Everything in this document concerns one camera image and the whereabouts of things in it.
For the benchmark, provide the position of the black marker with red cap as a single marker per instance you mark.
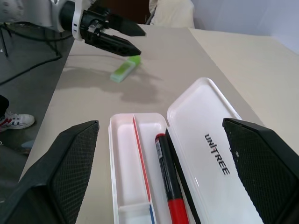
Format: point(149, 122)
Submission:
point(172, 177)

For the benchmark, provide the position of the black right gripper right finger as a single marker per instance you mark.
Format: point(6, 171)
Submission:
point(264, 168)

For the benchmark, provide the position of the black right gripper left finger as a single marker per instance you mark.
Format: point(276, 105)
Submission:
point(58, 168)

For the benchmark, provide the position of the dark brown furniture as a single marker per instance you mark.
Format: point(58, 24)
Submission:
point(143, 11)

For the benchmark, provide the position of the white red sneaker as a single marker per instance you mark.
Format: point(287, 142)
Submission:
point(19, 120)

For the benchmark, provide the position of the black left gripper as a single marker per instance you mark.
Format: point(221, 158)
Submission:
point(90, 25)

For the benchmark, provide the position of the white Unitree pencil case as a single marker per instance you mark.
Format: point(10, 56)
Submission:
point(210, 149)

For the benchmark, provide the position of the dark trouser leg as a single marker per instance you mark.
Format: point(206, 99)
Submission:
point(3, 105)

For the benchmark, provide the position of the cream fabric cover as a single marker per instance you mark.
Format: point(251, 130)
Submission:
point(174, 12)

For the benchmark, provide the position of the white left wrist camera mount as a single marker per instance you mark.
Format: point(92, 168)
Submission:
point(75, 17)

